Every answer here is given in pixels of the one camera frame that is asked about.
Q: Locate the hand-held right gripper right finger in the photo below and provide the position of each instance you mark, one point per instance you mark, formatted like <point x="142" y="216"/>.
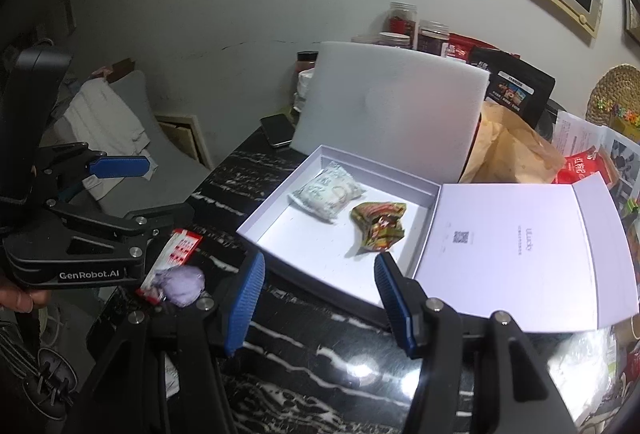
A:
<point x="395" y="309"/>

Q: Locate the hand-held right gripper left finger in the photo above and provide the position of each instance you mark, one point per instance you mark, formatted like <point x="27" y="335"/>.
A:
<point x="247" y="299"/>

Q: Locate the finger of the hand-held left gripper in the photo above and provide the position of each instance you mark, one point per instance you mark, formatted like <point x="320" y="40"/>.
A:
<point x="120" y="167"/>
<point x="160" y="216"/>

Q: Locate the red printed packet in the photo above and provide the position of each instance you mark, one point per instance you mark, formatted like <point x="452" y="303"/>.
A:
<point x="182" y="246"/>

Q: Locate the purple sachet with tassel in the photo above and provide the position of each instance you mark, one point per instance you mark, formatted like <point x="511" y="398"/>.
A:
<point x="182" y="284"/>

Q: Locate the white gift box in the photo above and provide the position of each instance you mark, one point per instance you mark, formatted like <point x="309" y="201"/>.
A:
<point x="500" y="254"/>

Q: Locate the person's left hand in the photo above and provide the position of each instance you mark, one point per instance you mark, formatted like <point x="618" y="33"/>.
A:
<point x="20" y="300"/>

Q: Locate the white cloth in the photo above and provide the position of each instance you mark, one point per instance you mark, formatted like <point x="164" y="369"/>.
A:
<point x="105" y="119"/>

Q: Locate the grey chair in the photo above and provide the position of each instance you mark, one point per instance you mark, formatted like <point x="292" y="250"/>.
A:
<point x="170" y="164"/>

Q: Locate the colourful crumpled snack packet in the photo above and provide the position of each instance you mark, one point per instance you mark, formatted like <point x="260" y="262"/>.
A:
<point x="380" y="226"/>

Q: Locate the cardboard piece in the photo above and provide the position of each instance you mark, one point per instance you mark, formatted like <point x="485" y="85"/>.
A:
<point x="117" y="68"/>

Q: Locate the white snack packet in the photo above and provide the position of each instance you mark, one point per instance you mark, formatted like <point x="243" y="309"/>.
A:
<point x="325" y="191"/>

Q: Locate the black smartphone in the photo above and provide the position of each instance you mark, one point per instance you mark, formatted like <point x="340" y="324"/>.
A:
<point x="276" y="130"/>

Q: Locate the white plastic bag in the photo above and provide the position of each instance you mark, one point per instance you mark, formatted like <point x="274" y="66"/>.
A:
<point x="302" y="94"/>

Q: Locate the crumpled clear plastic bag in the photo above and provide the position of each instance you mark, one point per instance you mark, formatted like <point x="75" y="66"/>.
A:
<point x="582" y="369"/>

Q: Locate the brown paper bag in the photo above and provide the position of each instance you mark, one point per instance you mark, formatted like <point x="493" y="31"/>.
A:
<point x="510" y="149"/>

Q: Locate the white foam board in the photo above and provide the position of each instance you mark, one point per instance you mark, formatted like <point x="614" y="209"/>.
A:
<point x="390" y="99"/>

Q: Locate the brown jar with dark lid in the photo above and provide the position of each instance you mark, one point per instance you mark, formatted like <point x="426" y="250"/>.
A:
<point x="307" y="62"/>

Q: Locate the red snack bag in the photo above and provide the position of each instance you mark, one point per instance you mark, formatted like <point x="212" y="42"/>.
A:
<point x="582" y="167"/>

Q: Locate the printed paper sheets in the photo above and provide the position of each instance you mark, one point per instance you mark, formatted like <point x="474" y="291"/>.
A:
<point x="575" y="132"/>

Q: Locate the black printed pouch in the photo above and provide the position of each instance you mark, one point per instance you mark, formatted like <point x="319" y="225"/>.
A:
<point x="520" y="87"/>

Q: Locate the jar with dark contents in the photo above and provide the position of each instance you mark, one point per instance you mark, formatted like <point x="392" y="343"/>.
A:
<point x="433" y="38"/>

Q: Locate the jar with red contents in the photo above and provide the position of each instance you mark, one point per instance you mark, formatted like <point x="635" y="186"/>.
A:
<point x="402" y="24"/>

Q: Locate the woven straw basket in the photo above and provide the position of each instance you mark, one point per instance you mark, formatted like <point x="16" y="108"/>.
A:
<point x="617" y="87"/>

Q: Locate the wooden frame panel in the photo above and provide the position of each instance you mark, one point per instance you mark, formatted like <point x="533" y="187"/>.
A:
<point x="185" y="134"/>

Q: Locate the dark picture frame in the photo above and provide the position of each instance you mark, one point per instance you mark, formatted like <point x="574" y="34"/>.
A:
<point x="632" y="22"/>

